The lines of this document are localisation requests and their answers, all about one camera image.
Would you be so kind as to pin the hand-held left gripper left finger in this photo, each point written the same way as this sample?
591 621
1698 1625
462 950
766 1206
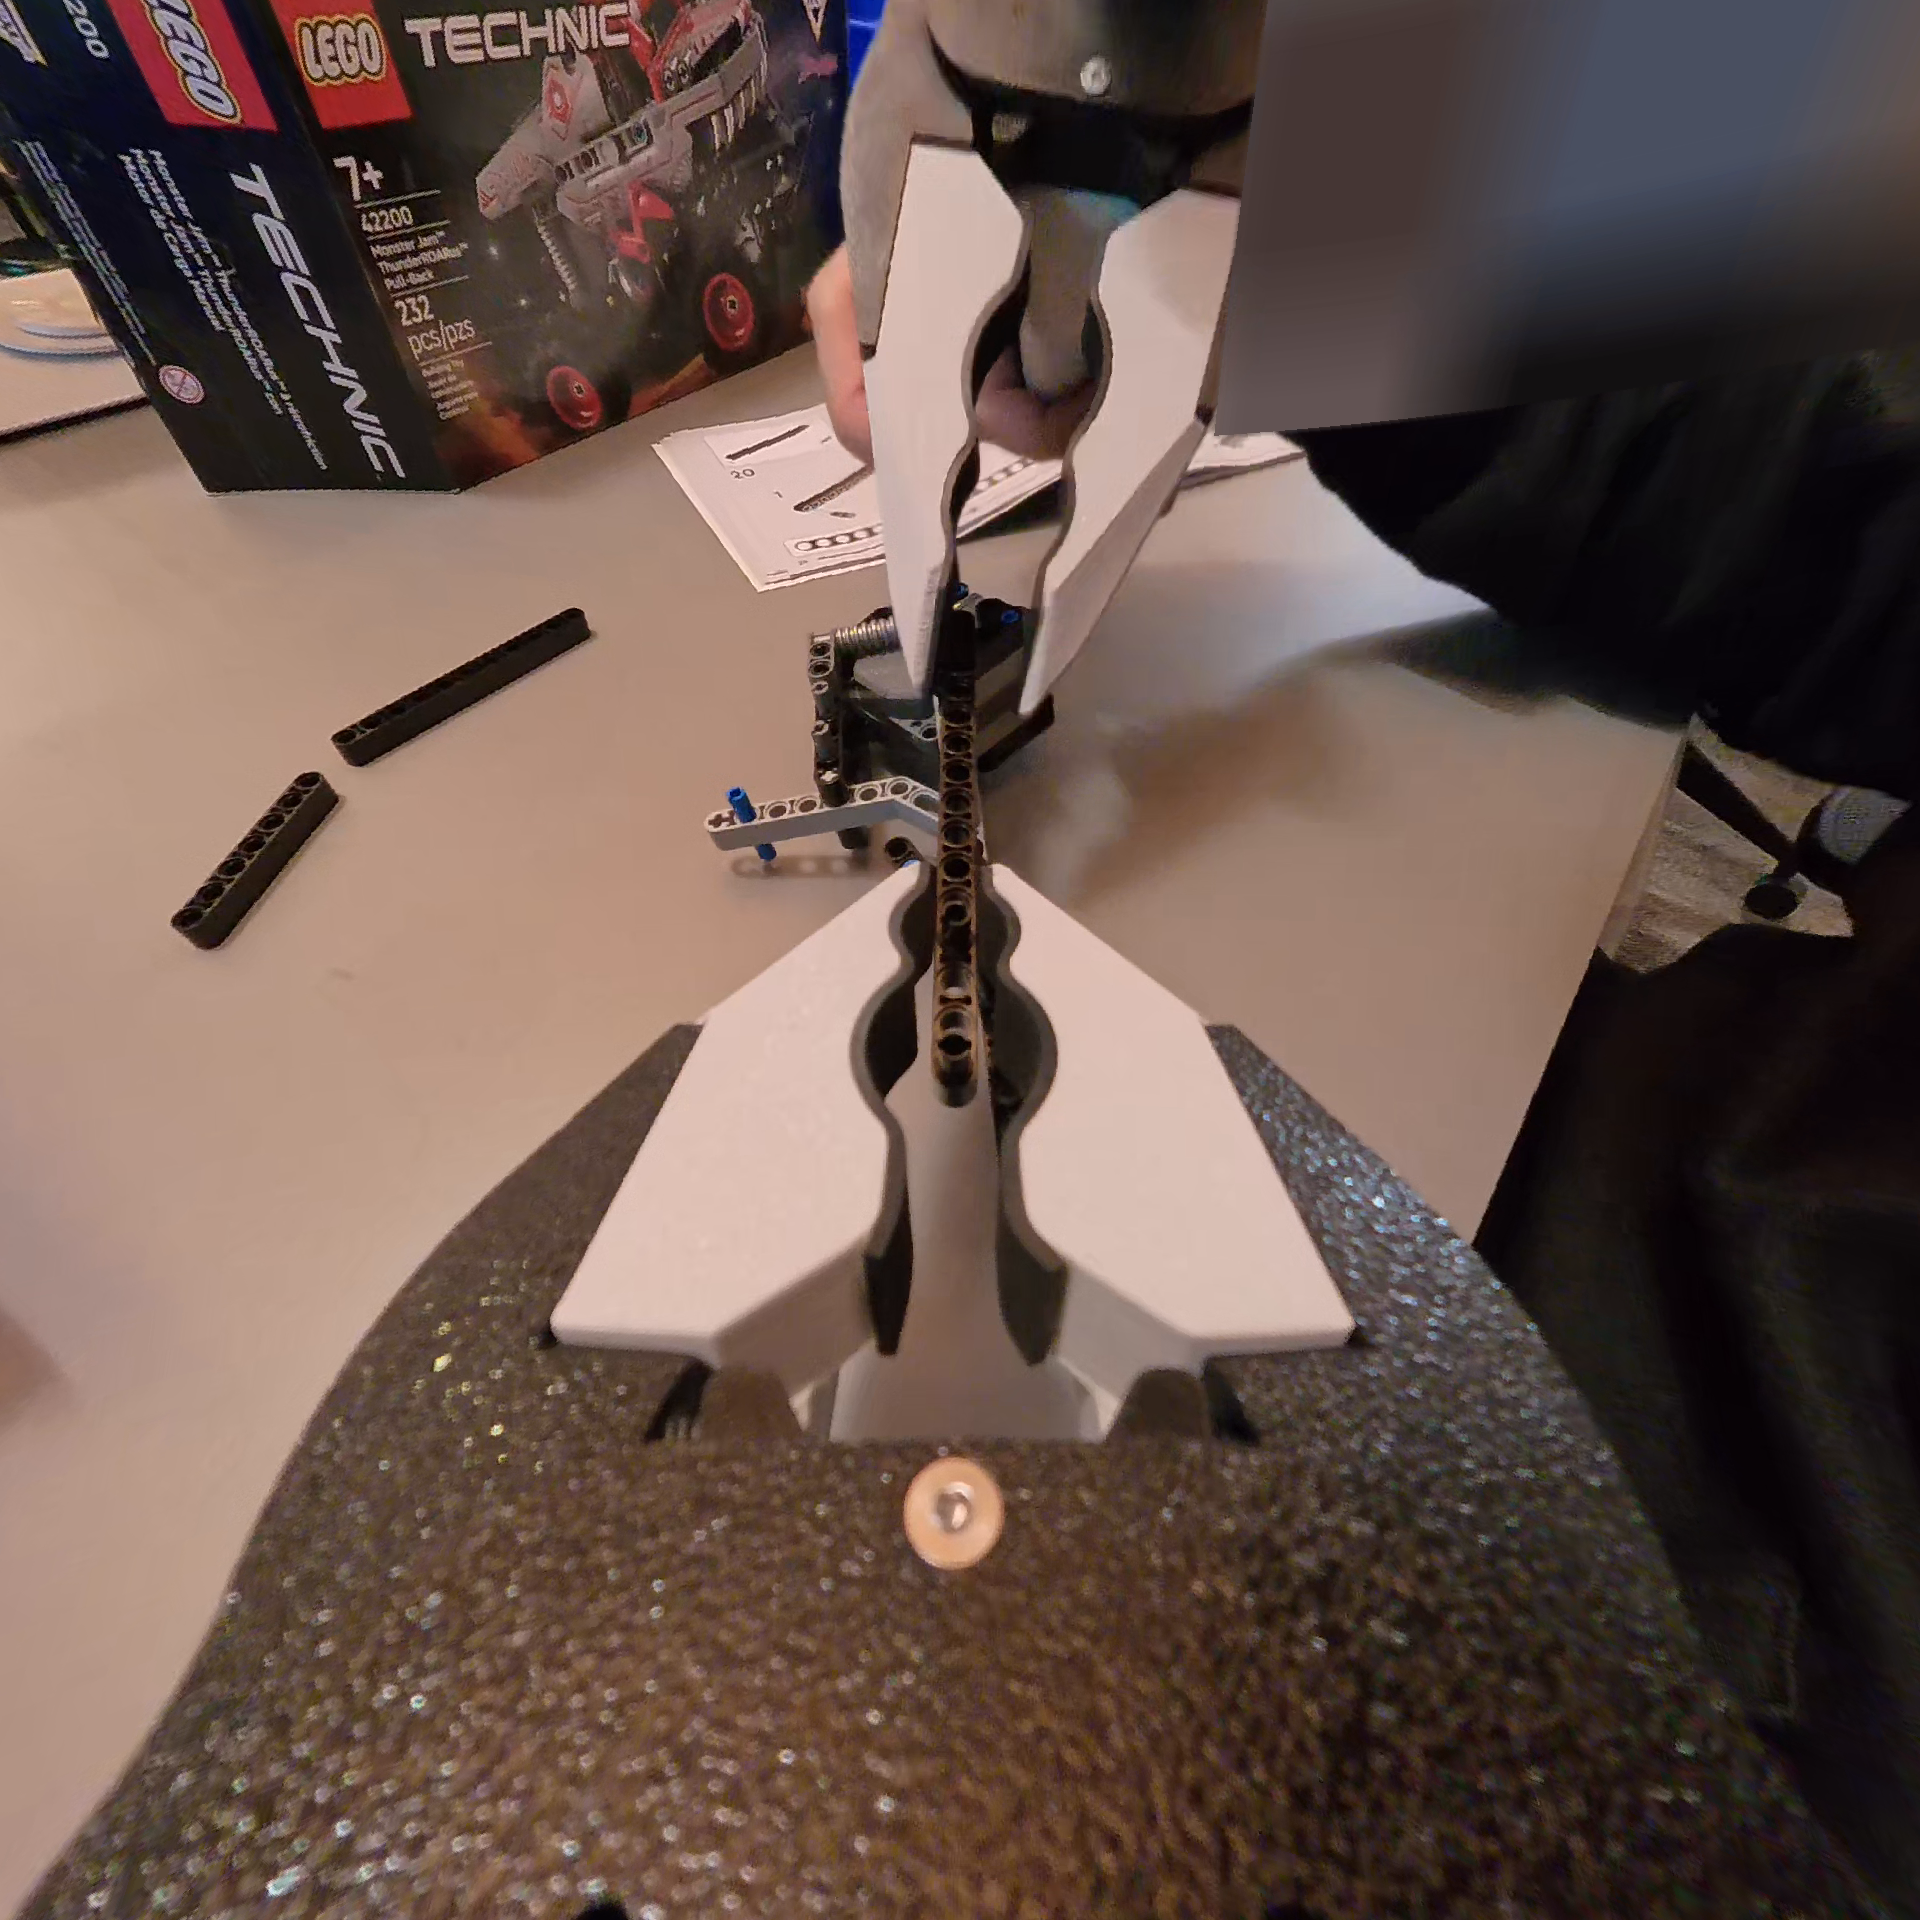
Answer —
734 1201

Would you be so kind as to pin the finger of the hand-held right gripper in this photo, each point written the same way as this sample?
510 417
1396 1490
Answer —
1149 405
931 374

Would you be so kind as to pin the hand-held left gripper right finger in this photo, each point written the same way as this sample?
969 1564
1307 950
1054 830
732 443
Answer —
1185 1201

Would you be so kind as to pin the black toy brick assembly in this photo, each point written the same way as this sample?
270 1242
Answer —
955 930

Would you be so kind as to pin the person's right forearm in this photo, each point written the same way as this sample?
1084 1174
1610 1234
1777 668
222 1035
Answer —
1651 556

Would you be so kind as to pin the person's right hand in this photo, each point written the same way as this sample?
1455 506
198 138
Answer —
844 346

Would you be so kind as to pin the white instruction sheet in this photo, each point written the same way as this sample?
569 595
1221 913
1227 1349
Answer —
751 494

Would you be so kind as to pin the person's black clothing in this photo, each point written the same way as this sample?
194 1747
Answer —
1724 1276

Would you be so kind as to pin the long black perforated beam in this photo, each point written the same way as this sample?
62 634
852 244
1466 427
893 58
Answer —
461 685

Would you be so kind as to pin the short black perforated beam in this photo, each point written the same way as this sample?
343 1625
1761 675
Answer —
255 859

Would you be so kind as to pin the toy set cardboard box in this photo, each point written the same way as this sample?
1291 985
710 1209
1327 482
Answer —
301 299

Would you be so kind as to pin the black office chair base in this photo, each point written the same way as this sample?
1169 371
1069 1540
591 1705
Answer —
1823 826

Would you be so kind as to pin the white round dish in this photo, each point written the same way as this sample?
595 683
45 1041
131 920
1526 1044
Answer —
53 317

